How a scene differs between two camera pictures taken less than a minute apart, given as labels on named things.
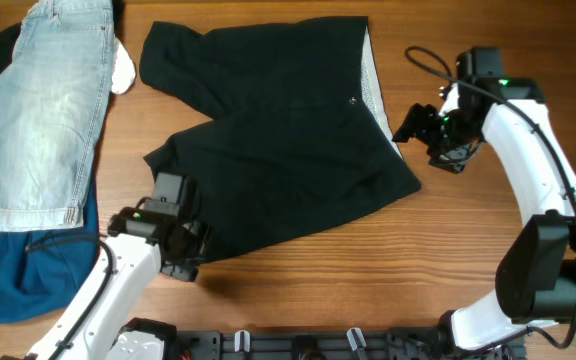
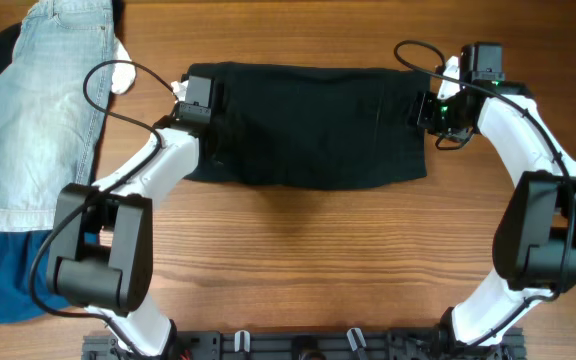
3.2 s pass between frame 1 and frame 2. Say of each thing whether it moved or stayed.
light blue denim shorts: stayed
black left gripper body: moved
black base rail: stayed
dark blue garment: stayed
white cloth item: stayed
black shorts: moved
